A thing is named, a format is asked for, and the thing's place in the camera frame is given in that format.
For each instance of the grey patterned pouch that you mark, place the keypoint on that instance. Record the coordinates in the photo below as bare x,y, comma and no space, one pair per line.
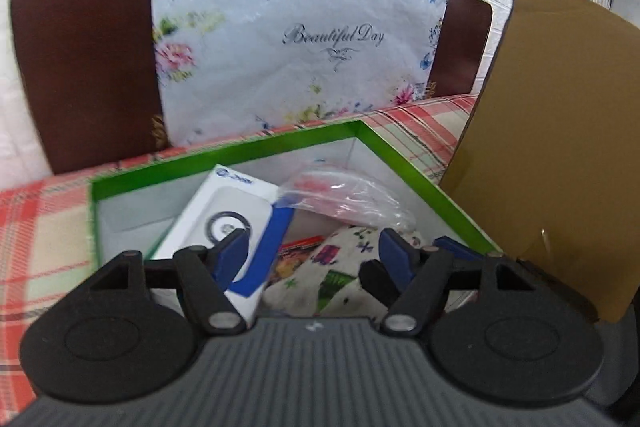
310,292

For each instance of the white router box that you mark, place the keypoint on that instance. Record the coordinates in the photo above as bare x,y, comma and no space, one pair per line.
235,192

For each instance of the clear plastic bag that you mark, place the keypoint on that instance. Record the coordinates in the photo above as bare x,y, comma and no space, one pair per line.
350,197

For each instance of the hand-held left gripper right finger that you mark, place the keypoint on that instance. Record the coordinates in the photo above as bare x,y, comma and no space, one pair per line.
395,257

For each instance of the dark brown chair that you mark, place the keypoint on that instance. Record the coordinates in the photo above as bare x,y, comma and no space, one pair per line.
85,82

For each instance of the brown cardboard sheet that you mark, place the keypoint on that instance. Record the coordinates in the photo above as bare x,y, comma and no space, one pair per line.
550,132

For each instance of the colourful card pack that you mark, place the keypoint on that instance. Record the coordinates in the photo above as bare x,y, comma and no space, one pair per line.
295,257

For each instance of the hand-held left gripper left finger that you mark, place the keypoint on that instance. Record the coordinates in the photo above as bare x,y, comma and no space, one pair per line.
232,253

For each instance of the green cardboard box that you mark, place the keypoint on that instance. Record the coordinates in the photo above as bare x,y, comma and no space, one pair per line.
225,152

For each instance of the floral plastic bag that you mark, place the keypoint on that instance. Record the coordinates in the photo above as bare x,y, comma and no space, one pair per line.
300,82

